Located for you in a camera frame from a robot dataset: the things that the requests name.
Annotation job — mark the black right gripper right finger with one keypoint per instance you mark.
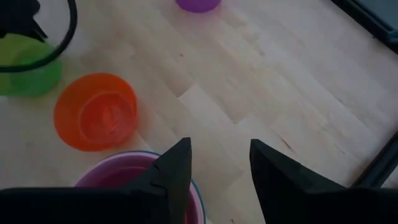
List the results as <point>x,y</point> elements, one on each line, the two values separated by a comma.
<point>289,193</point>

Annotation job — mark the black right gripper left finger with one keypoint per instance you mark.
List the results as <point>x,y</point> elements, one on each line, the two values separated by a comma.
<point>175,186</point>

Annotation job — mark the pink plastic bowl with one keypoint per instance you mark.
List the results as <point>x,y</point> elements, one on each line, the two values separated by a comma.
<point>124,171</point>

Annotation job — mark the green plastic bowl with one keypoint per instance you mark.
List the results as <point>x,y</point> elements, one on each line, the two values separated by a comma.
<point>34,81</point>

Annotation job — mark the orange plastic bowl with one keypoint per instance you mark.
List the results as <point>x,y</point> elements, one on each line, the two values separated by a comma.
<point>96,115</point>

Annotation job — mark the purple plastic bowl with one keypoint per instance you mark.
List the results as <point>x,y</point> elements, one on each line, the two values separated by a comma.
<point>197,5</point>

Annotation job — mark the black aluminium rig frame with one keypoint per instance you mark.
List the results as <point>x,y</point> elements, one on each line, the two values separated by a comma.
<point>373,26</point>

